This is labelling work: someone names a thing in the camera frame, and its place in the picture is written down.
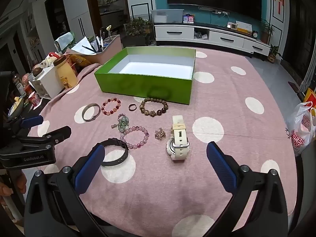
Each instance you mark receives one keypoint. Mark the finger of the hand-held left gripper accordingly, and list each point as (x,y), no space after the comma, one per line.
(58,132)
(32,121)

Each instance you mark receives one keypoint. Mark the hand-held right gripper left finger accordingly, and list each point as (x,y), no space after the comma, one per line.
(90,170)

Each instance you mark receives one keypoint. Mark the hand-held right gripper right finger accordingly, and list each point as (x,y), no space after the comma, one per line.
(222,169)

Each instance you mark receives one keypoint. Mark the black fitness band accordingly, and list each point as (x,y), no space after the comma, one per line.
(116,163)

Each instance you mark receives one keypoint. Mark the silver bangle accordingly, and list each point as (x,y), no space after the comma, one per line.
(91,119)

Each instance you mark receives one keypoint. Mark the gold trinket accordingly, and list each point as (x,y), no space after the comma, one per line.
(179,133)

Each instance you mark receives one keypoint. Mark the small crystal brooch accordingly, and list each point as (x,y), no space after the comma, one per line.
(160,134)

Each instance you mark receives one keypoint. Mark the green cardboard box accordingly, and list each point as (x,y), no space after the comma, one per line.
(138,88)

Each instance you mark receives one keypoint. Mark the person's left hand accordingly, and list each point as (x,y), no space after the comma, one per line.
(11,186)

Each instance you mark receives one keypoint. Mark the red paper cup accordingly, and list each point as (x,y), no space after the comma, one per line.
(34,100)

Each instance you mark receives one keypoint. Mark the white cardboard box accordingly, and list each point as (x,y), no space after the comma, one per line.
(49,81)

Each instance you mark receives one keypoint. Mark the yellow bear print bottle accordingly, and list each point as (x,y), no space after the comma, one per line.
(65,74)

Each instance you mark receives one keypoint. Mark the pink polka dot tablecloth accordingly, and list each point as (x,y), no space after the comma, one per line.
(222,98)

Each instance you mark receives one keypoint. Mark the yellow snack packet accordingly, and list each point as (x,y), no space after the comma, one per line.
(77,61)

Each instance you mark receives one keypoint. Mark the grey folded towel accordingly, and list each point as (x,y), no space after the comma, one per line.
(64,42)

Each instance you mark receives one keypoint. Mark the white plastic bag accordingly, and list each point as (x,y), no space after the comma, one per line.
(300,128)

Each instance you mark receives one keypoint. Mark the white paper sheets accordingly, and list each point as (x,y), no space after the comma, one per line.
(81,47)

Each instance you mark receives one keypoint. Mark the pink desk organizer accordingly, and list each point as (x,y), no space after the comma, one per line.
(111,48)

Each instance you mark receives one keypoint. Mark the small floor potted plant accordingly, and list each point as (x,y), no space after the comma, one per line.
(272,54)

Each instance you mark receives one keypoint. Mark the bushy potted plant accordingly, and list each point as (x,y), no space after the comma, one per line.
(137,27)

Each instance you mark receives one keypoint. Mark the small alarm clock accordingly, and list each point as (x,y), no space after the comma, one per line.
(255,34)

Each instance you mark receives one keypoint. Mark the white television cabinet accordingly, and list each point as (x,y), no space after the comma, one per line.
(177,33)

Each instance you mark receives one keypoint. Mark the white and yellow carton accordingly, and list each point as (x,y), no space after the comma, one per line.
(244,27)

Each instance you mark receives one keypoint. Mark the tall potted plant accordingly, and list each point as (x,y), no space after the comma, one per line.
(266,30)

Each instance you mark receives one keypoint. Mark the clear plastic storage box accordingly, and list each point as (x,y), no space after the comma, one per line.
(167,16)

